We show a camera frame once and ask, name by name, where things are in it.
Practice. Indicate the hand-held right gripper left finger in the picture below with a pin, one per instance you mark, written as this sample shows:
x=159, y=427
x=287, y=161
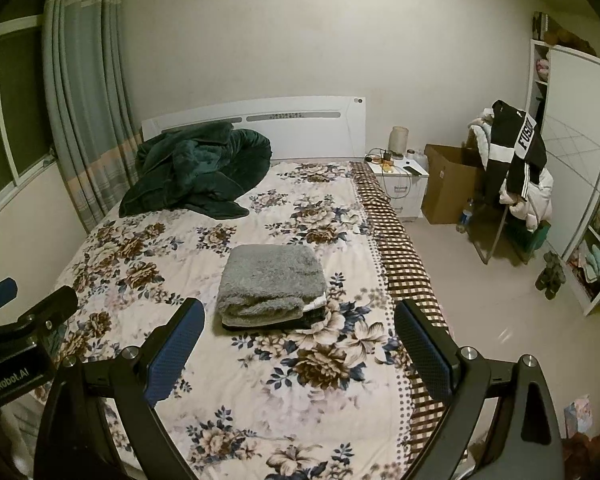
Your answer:
x=177, y=347

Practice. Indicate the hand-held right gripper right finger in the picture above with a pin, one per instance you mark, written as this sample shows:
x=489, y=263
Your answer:
x=422, y=350

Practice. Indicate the floral bed sheet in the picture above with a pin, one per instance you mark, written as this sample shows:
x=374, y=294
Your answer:
x=220, y=400

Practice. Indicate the brown checked bed skirt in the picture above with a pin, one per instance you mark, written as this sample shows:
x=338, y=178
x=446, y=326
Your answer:
x=405, y=260

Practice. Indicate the plastic water bottle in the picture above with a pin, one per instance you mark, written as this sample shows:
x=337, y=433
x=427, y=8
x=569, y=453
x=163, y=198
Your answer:
x=465, y=220

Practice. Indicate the dark fuzzy slipper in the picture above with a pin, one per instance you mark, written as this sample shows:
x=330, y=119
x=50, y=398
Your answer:
x=547, y=287
x=554, y=267

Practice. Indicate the white nightstand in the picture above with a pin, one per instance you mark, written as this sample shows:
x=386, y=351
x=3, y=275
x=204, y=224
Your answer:
x=405, y=195

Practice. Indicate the green storage box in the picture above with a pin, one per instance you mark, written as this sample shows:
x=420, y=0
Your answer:
x=537, y=240

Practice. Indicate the cardboard box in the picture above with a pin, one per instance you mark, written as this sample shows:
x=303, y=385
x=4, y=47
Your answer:
x=445, y=185

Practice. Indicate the patterned paper bag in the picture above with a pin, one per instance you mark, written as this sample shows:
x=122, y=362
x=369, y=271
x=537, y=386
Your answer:
x=577, y=415

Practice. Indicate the dark green blanket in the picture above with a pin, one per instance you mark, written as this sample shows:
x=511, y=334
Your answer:
x=190, y=170

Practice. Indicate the white framed window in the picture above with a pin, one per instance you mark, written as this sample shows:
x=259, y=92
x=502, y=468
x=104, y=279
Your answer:
x=10, y=110

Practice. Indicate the white puffer jacket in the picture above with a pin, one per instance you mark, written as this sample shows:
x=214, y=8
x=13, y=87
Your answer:
x=535, y=200

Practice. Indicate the teal folded clothes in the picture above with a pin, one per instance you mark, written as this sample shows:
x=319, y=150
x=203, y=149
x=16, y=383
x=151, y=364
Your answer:
x=595, y=262

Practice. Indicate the beige table lamp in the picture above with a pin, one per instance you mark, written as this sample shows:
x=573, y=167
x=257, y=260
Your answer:
x=399, y=140

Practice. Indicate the grey striped curtain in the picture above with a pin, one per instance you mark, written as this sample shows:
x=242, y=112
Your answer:
x=90, y=85

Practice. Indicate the white garment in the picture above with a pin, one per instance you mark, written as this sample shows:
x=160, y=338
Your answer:
x=480, y=130

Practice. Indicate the black and white jacket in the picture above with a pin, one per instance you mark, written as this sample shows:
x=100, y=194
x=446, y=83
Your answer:
x=505, y=125

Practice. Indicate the white headboard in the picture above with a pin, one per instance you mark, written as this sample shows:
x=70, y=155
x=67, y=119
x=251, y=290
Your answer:
x=300, y=130

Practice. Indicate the white wardrobe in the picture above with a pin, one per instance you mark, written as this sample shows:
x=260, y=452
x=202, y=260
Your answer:
x=575, y=135

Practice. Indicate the brown plush toy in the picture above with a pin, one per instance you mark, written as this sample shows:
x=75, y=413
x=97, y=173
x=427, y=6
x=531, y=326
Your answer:
x=567, y=40

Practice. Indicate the metal frame chair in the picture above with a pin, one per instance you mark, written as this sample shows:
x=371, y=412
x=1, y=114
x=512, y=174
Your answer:
x=495, y=237

